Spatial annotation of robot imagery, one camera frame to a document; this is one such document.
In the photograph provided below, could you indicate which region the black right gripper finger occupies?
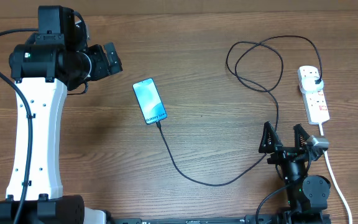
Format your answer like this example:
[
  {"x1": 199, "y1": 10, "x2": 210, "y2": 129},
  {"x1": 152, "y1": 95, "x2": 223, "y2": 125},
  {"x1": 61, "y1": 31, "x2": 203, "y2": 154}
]
[
  {"x1": 259, "y1": 121, "x2": 283, "y2": 154},
  {"x1": 293, "y1": 124, "x2": 310, "y2": 150}
]

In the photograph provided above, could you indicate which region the blue Galaxy smartphone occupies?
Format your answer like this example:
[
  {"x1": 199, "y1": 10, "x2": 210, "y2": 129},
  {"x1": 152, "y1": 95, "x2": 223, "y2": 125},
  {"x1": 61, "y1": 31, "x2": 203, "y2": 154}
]
[{"x1": 132, "y1": 78, "x2": 167, "y2": 124}]

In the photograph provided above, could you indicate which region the black charging cable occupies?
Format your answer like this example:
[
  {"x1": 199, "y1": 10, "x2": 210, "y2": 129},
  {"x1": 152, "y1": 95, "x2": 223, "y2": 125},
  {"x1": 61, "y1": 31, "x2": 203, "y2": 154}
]
[{"x1": 155, "y1": 35, "x2": 324, "y2": 187}]

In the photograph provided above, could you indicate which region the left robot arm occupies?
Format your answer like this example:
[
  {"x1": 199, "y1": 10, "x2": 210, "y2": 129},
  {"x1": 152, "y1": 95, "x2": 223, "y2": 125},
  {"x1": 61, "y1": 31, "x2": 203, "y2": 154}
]
[{"x1": 0, "y1": 6, "x2": 122, "y2": 223}]

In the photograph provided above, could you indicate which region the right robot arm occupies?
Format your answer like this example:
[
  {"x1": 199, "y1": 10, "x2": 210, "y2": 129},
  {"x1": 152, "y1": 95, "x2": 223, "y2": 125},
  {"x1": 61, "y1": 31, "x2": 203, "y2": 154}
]
[{"x1": 254, "y1": 121, "x2": 331, "y2": 223}]

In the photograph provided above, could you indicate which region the white charger plug adapter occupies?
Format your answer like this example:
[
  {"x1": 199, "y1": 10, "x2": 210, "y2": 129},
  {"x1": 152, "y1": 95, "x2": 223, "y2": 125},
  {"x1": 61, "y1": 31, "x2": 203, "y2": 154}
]
[{"x1": 300, "y1": 77, "x2": 324, "y2": 94}]

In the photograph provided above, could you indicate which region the white power strip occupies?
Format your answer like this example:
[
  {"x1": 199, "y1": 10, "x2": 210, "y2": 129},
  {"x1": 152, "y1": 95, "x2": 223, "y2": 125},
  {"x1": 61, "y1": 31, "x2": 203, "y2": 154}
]
[{"x1": 297, "y1": 65, "x2": 330, "y2": 124}]

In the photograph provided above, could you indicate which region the white power strip cord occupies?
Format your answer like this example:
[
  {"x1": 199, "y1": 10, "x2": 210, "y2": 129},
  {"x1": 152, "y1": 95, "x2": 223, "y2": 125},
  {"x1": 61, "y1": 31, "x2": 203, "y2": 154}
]
[{"x1": 318, "y1": 123, "x2": 354, "y2": 224}]

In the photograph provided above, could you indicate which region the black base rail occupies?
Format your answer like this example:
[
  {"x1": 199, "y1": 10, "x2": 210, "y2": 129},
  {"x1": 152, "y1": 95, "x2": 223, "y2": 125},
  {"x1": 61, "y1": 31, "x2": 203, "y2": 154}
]
[{"x1": 107, "y1": 215, "x2": 331, "y2": 224}]

